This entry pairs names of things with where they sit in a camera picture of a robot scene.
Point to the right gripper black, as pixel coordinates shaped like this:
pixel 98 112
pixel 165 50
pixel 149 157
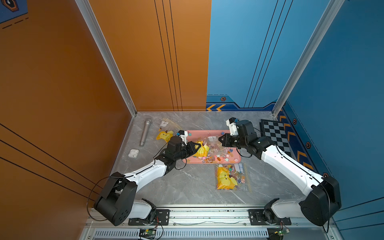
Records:
pixel 225 143

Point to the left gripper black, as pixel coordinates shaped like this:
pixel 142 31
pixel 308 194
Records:
pixel 192 150

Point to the yellow duck ziploc bag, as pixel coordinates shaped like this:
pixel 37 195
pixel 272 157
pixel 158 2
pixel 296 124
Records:
pixel 209 147
pixel 232 177
pixel 167 129

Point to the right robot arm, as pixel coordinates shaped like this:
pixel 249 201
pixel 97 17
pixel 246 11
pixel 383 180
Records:
pixel 322 198

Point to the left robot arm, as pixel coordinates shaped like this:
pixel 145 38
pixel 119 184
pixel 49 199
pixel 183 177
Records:
pixel 117 200

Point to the pink plastic tray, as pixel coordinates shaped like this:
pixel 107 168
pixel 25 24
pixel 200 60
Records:
pixel 230 157

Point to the silver microphone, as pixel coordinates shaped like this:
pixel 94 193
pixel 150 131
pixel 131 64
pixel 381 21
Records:
pixel 147 125

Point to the black white chessboard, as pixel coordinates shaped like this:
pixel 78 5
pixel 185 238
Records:
pixel 276 132

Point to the white earbuds case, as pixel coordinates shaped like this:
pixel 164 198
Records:
pixel 133 153

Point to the left green circuit board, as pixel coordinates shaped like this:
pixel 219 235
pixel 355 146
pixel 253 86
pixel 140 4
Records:
pixel 147 234

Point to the green circuit board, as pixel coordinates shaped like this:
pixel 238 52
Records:
pixel 147 234
pixel 278 235

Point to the right green circuit board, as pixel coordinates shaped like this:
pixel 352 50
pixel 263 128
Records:
pixel 278 235

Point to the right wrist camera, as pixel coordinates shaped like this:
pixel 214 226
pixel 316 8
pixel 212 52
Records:
pixel 232 124

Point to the aluminium front rail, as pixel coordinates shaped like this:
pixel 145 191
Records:
pixel 221 216

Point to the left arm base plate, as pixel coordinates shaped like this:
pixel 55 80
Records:
pixel 161 217

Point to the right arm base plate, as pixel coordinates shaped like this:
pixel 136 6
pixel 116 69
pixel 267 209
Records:
pixel 262 217

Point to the left aluminium corner post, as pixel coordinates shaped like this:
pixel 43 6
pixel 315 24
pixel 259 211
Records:
pixel 101 42

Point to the aluminium corner post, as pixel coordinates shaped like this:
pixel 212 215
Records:
pixel 317 36
pixel 101 42

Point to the right aluminium corner post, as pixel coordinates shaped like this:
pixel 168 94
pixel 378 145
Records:
pixel 317 36

